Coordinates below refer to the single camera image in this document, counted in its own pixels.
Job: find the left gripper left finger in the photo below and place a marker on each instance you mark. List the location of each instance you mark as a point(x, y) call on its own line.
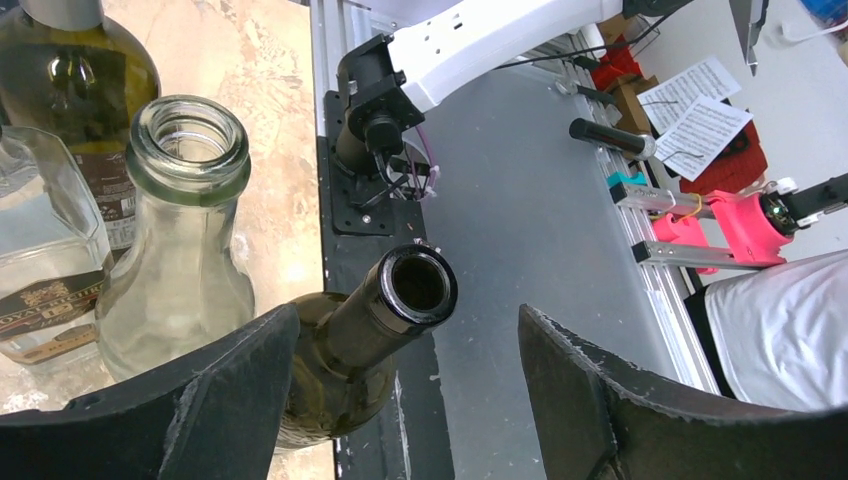
point(211, 414)

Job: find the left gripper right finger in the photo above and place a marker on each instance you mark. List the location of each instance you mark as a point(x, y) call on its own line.
point(598, 416)

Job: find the dark bottle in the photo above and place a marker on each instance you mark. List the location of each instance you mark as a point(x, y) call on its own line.
point(343, 369)

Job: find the clear round glass bottle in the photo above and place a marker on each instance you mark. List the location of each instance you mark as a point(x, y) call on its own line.
point(178, 287)

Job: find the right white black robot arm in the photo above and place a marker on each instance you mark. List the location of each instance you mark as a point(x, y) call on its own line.
point(388, 83)

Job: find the clear square liquor bottle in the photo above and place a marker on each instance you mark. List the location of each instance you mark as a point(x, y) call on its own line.
point(54, 252)

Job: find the black mounting base bar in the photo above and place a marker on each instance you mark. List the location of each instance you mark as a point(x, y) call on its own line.
point(408, 438)

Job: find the person in white shirt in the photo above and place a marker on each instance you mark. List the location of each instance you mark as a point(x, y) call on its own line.
point(778, 337)

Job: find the sheet music papers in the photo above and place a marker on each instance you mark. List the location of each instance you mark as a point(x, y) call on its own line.
point(693, 121)

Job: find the aluminium frame rail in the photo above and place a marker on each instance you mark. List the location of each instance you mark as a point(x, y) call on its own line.
point(662, 266)

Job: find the pink black teleoperation handle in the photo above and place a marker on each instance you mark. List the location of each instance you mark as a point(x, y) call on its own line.
point(722, 230)

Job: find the black cylinder handle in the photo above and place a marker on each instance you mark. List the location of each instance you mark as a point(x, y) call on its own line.
point(639, 146)

